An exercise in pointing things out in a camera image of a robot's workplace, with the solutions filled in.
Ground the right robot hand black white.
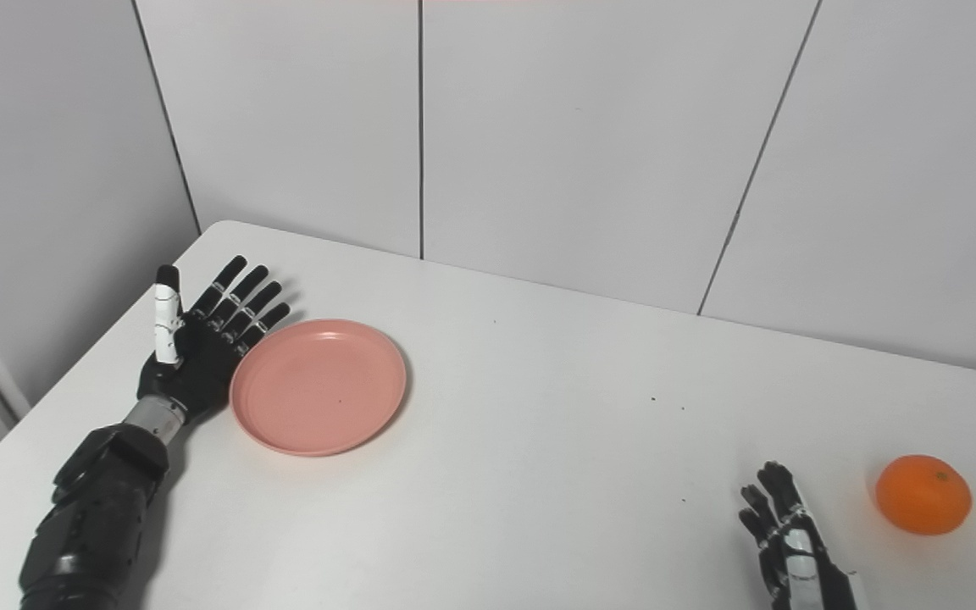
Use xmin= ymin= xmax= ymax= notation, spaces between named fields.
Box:
xmin=739 ymin=461 xmax=868 ymax=610

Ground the orange fruit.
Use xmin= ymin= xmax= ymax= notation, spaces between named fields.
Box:
xmin=875 ymin=454 xmax=973 ymax=535

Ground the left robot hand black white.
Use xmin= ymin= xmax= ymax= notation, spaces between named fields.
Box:
xmin=136 ymin=255 xmax=291 ymax=424

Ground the pink round plate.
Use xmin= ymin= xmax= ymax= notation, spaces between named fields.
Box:
xmin=230 ymin=319 xmax=408 ymax=458

